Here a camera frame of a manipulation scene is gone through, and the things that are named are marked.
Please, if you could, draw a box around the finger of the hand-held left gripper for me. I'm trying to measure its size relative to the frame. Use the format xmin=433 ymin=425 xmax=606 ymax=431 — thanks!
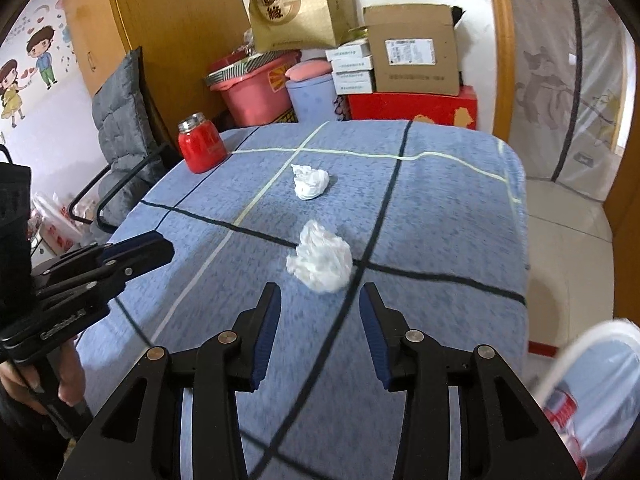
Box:
xmin=36 ymin=232 xmax=175 ymax=311
xmin=32 ymin=234 xmax=146 ymax=286

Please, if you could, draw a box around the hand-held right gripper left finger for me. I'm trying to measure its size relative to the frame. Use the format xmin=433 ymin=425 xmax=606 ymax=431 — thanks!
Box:
xmin=59 ymin=282 xmax=282 ymax=480

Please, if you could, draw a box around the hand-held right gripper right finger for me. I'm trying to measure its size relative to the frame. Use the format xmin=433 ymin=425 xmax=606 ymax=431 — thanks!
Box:
xmin=359 ymin=282 xmax=583 ymax=480

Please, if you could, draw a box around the white tissue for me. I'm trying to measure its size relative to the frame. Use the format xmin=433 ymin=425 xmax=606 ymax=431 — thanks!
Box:
xmin=286 ymin=219 xmax=353 ymax=295
xmin=291 ymin=163 xmax=331 ymax=201

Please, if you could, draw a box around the red drink can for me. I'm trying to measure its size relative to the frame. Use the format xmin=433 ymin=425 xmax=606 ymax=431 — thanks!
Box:
xmin=542 ymin=390 xmax=588 ymax=466

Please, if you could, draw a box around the white round trash bin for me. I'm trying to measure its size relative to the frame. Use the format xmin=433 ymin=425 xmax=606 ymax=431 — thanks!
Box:
xmin=520 ymin=319 xmax=640 ymax=480

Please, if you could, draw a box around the person's left forearm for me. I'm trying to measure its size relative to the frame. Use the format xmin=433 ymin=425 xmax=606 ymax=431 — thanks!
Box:
xmin=0 ymin=392 xmax=81 ymax=480

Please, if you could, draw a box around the person's left hand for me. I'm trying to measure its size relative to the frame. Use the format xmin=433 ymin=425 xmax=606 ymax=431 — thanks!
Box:
xmin=0 ymin=342 xmax=87 ymax=416

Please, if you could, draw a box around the white red-printed plastic bag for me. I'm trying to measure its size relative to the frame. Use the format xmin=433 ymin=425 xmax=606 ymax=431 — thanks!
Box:
xmin=30 ymin=192 xmax=108 ymax=256

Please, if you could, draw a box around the red jar with metal lid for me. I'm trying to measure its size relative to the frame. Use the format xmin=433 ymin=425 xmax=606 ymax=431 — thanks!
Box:
xmin=177 ymin=112 xmax=227 ymax=175

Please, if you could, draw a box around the blue checked blanket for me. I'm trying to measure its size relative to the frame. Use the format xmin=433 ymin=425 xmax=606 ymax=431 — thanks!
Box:
xmin=75 ymin=120 xmax=531 ymax=480

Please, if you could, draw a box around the grey padded folding chair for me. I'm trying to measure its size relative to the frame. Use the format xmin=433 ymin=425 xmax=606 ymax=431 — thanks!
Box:
xmin=67 ymin=47 xmax=173 ymax=236

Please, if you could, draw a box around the pink plastic basin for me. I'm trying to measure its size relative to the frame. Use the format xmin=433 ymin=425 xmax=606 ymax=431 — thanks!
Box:
xmin=207 ymin=57 xmax=301 ymax=126

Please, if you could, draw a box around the patterned gift box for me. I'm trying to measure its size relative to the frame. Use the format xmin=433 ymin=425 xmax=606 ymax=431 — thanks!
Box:
xmin=204 ymin=51 xmax=301 ymax=88

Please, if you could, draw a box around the blue container with pink lid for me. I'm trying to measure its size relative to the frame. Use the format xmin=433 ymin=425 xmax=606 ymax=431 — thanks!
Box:
xmin=285 ymin=59 xmax=346 ymax=123

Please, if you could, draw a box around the orange wooden wardrobe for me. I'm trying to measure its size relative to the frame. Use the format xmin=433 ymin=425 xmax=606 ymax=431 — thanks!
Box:
xmin=60 ymin=0 xmax=256 ymax=126

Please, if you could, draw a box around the red gift box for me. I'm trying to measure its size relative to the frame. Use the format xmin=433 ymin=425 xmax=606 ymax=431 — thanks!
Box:
xmin=346 ymin=85 xmax=478 ymax=131

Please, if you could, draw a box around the clear plastic bin liner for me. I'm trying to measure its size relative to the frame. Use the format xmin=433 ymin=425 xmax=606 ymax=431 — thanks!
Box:
xmin=542 ymin=345 xmax=640 ymax=480

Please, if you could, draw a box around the small white cardboard box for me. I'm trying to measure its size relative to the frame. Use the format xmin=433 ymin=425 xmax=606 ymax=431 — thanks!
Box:
xmin=332 ymin=70 xmax=376 ymax=95
xmin=330 ymin=55 xmax=375 ymax=73
xmin=325 ymin=42 xmax=372 ymax=60

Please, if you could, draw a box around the brown cardboard box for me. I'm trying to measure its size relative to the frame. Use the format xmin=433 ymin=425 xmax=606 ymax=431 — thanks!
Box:
xmin=362 ymin=4 xmax=463 ymax=97

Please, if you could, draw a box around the brown paper carrier bag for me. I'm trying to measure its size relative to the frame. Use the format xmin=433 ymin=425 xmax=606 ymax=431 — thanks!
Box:
xmin=241 ymin=0 xmax=357 ymax=53

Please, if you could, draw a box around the orange wooden door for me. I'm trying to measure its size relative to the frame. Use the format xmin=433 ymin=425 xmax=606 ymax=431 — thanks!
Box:
xmin=602 ymin=145 xmax=640 ymax=261

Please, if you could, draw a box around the cat print mesh curtain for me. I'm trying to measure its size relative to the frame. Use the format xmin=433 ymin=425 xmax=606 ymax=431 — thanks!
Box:
xmin=505 ymin=0 xmax=636 ymax=201

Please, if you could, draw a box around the cartoon wall sticker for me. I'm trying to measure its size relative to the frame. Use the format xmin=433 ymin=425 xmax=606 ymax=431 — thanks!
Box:
xmin=0 ymin=2 xmax=76 ymax=131

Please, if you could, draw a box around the orange wooden door frame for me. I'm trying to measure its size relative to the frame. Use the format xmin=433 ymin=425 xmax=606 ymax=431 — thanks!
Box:
xmin=482 ymin=0 xmax=516 ymax=143

